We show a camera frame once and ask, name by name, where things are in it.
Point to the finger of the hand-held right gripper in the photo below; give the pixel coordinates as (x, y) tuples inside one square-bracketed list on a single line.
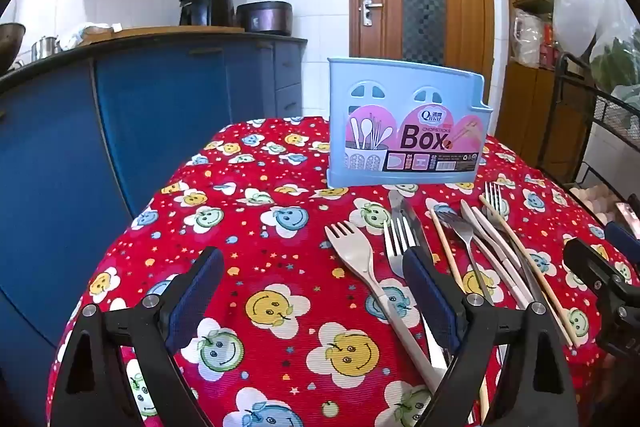
[(625, 239), (600, 267)]

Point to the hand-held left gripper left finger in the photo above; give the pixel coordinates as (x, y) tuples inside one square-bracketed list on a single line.
[(197, 302)]

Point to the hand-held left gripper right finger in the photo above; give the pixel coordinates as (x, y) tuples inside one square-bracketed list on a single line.
[(432, 302)]

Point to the wooden chopstick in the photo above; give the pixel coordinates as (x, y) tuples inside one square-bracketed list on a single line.
[(445, 242), (530, 267)]

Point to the beige plastic fork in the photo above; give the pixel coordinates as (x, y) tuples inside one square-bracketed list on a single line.
[(360, 267)]

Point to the beige plastic knife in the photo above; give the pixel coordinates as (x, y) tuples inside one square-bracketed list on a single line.
[(482, 232)]

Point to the metal knife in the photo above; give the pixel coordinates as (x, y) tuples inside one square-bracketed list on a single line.
[(400, 207)]

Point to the light blue utensil box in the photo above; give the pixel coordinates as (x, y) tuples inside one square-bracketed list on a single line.
[(370, 77)]

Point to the tray of eggs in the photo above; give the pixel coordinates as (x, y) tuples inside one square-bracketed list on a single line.
[(595, 202)]

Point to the red smiley flower tablecloth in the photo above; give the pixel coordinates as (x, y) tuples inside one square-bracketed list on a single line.
[(280, 167)]

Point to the wooden shelf cabinet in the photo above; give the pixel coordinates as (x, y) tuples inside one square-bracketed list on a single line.
[(530, 107)]

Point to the bag of green vegetables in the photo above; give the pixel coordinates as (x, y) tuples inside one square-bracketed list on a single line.
[(617, 67)]

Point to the blue kitchen base cabinet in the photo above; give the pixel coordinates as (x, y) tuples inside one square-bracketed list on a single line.
[(150, 117)]

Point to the red jars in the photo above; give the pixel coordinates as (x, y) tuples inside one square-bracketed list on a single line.
[(550, 49)]

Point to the clear plastic bag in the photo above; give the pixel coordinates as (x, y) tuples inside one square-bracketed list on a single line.
[(527, 39)]

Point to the white plastic bag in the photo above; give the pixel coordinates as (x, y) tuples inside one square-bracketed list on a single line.
[(585, 7)]

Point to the white cloth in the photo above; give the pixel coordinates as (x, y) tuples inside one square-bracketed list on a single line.
[(87, 34)]

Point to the dark rice cooker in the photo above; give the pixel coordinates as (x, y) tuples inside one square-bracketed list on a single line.
[(264, 19)]

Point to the small metal pot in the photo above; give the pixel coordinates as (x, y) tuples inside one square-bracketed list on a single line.
[(45, 49)]

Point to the black air fryer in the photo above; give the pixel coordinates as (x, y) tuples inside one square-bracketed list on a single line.
[(205, 4)]

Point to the dark wok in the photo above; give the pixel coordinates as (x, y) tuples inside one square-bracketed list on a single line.
[(10, 47)]

